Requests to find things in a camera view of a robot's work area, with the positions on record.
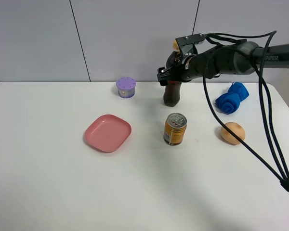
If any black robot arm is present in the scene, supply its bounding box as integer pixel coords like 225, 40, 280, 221
157, 41, 289, 86

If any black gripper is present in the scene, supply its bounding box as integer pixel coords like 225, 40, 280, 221
157, 51, 195, 86

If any pink square plate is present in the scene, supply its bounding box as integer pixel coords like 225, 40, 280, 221
84, 114, 131, 153

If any yellow drink can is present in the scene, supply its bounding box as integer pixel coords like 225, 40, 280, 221
163, 113, 187, 146

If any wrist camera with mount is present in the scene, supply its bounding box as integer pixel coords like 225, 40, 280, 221
175, 33, 206, 59

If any blue rolled towel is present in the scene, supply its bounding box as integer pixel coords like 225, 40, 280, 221
215, 82, 250, 114

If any purple lidded jar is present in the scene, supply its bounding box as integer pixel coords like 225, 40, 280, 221
116, 77, 136, 98

